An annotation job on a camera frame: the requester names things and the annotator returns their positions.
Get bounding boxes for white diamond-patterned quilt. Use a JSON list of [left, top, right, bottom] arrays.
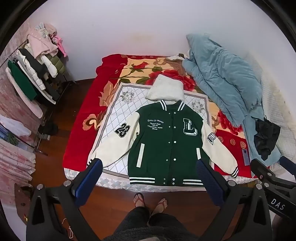
[[64, 83, 259, 192]]

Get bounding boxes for green and white varsity jacket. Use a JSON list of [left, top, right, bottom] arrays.
[[94, 74, 239, 186]]

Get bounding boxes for person's right foot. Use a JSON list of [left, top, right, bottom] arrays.
[[151, 197, 167, 215]]

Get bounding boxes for pink floral fabric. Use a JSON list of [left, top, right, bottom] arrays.
[[0, 137, 37, 205]]

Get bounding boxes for blue smartphone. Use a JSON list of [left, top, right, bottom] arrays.
[[241, 149, 250, 166]]

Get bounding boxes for person's left foot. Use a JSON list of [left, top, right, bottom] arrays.
[[134, 192, 146, 209]]

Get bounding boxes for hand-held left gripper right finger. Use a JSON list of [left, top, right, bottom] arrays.
[[196, 159, 273, 241]]

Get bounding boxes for row of hanging clothes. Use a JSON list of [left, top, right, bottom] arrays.
[[5, 44, 70, 117]]

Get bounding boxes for pile of pink fluffy clothes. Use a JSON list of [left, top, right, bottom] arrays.
[[26, 22, 59, 57]]

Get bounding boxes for white knitted blanket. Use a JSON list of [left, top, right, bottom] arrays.
[[245, 52, 296, 168]]

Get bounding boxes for black metal clothes rack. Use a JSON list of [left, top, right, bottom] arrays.
[[0, 39, 77, 156]]

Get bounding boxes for black cloth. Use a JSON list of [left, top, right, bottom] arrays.
[[253, 118, 281, 161]]

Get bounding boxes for red floral blanket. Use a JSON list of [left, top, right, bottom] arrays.
[[62, 54, 255, 179]]

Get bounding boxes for person's dark fleece pants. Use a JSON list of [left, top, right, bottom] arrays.
[[103, 206, 199, 241]]

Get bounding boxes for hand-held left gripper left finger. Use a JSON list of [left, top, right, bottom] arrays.
[[25, 158, 103, 241]]

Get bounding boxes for person's foot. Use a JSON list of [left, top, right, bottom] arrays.
[[151, 197, 167, 215], [134, 192, 146, 209]]

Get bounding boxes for white cloth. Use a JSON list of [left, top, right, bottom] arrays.
[[0, 115, 32, 138]]

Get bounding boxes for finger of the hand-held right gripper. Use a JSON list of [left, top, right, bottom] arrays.
[[280, 156, 296, 179], [250, 158, 296, 186]]

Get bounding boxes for light blue duvet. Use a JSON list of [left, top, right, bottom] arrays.
[[182, 33, 265, 127]]

